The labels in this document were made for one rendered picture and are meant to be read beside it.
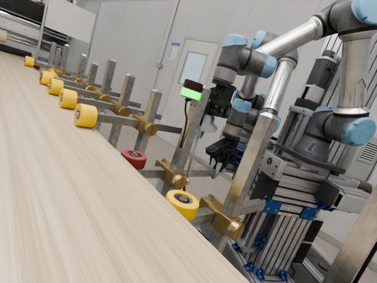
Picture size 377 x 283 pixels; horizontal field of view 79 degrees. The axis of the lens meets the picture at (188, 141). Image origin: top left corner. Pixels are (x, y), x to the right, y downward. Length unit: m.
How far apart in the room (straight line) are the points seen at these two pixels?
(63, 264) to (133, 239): 0.10
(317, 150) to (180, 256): 0.87
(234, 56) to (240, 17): 3.50
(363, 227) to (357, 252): 0.05
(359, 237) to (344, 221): 2.77
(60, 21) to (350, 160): 2.94
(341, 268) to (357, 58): 0.71
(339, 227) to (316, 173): 2.16
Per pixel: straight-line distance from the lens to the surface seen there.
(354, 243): 0.53
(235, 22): 4.31
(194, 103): 0.73
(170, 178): 0.78
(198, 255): 0.41
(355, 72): 1.03
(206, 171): 0.95
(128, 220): 0.43
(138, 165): 0.70
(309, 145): 1.14
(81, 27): 3.17
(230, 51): 0.80
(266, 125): 0.58
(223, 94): 0.80
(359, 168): 1.62
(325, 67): 1.44
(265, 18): 4.05
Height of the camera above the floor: 1.15
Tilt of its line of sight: 12 degrees down
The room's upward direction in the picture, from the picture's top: 19 degrees clockwise
